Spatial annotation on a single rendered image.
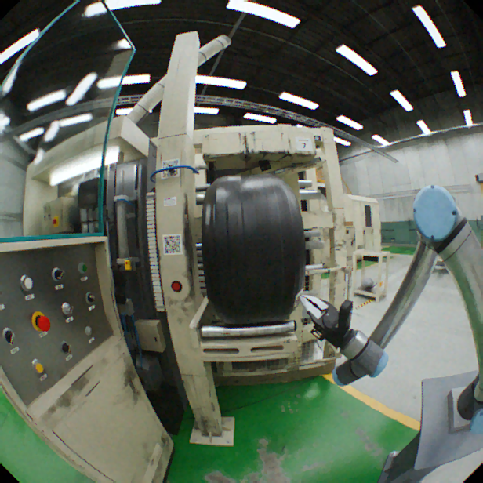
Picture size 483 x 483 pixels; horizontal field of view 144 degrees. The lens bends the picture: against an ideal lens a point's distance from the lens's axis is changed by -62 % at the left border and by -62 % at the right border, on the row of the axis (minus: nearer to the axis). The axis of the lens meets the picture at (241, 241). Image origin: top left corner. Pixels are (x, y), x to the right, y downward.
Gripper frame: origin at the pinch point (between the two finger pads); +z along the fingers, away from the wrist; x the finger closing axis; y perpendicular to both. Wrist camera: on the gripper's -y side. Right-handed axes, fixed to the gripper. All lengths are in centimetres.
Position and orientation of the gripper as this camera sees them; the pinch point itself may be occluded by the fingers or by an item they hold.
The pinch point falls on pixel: (304, 297)
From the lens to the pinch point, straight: 63.1
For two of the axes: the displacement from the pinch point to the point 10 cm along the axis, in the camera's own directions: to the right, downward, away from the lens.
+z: -6.8, -5.7, 4.6
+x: 7.2, -4.1, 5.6
